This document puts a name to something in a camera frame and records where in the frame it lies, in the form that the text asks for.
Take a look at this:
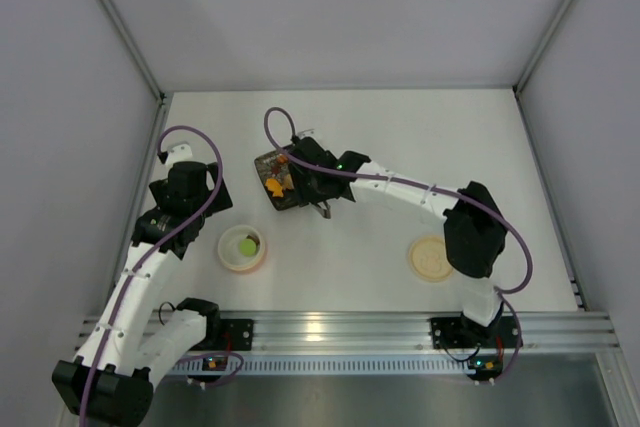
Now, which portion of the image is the right aluminium frame post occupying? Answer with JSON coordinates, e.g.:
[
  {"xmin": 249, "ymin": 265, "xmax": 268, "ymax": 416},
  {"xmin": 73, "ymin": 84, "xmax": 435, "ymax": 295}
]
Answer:
[{"xmin": 512, "ymin": 0, "xmax": 577, "ymax": 100}]

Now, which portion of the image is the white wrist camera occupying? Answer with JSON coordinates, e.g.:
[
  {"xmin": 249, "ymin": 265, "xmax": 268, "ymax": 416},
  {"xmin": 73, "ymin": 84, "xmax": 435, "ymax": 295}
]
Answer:
[
  {"xmin": 296, "ymin": 129, "xmax": 316, "ymax": 138},
  {"xmin": 157, "ymin": 142, "xmax": 193, "ymax": 169}
]

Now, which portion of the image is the green macaron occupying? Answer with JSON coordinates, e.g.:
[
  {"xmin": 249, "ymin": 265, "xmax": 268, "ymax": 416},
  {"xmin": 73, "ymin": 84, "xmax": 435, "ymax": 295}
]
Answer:
[{"xmin": 238, "ymin": 238, "xmax": 258, "ymax": 257}]

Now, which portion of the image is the white round bowl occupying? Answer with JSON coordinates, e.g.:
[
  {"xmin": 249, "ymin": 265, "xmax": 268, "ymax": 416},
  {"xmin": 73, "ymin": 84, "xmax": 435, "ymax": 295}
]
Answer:
[{"xmin": 217, "ymin": 225, "xmax": 267, "ymax": 273}]

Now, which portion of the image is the cream round lid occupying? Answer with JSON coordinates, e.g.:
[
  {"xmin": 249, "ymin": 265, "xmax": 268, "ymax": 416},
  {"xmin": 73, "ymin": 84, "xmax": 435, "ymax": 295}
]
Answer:
[{"xmin": 408, "ymin": 236, "xmax": 454, "ymax": 283}]

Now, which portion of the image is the left aluminium frame post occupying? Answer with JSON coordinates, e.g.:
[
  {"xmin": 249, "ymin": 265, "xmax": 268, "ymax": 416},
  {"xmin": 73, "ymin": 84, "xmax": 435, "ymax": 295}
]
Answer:
[{"xmin": 67, "ymin": 0, "xmax": 169, "ymax": 101}]

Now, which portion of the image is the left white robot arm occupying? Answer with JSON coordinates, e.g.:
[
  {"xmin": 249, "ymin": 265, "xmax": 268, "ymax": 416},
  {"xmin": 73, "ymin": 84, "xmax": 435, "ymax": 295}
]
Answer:
[{"xmin": 52, "ymin": 161, "xmax": 233, "ymax": 426}]

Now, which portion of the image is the aluminium frame post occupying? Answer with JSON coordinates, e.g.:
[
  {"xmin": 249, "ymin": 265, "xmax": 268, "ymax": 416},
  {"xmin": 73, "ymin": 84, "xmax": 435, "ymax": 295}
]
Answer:
[
  {"xmin": 512, "ymin": 0, "xmax": 577, "ymax": 100},
  {"xmin": 67, "ymin": 0, "xmax": 169, "ymax": 101}
]

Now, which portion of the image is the purple cable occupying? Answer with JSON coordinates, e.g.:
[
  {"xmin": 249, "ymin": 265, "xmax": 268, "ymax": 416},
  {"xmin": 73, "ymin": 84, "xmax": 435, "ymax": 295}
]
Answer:
[
  {"xmin": 263, "ymin": 106, "xmax": 533, "ymax": 294},
  {"xmin": 77, "ymin": 125, "xmax": 224, "ymax": 427}
]

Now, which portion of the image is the grey slotted cable duct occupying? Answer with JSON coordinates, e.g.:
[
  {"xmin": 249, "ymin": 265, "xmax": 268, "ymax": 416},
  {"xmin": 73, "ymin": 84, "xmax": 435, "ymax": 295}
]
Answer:
[{"xmin": 168, "ymin": 355, "xmax": 471, "ymax": 376}]

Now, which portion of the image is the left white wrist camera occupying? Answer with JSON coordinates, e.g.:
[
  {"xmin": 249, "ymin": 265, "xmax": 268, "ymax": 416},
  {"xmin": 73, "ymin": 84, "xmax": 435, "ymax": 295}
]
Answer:
[{"xmin": 157, "ymin": 142, "xmax": 193, "ymax": 169}]

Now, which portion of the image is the black floral square plate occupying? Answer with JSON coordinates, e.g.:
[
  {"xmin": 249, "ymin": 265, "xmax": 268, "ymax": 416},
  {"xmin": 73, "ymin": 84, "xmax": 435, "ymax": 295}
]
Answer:
[{"xmin": 254, "ymin": 150, "xmax": 299, "ymax": 212}]

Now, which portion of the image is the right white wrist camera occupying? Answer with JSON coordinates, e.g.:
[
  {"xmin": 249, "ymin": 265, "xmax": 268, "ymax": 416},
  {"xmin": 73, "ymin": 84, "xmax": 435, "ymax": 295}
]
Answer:
[{"xmin": 296, "ymin": 129, "xmax": 316, "ymax": 138}]

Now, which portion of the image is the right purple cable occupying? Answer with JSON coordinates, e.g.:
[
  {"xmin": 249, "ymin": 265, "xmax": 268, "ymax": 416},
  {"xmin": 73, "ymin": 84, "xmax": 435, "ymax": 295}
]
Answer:
[{"xmin": 263, "ymin": 106, "xmax": 533, "ymax": 294}]

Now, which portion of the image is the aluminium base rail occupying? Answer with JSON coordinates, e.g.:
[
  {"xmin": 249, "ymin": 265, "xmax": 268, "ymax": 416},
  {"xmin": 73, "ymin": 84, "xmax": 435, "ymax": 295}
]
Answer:
[{"xmin": 82, "ymin": 310, "xmax": 621, "ymax": 354}]

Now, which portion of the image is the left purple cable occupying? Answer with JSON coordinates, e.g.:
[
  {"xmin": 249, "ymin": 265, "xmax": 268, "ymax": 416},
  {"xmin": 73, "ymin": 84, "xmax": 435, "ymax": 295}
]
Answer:
[{"xmin": 77, "ymin": 125, "xmax": 224, "ymax": 427}]

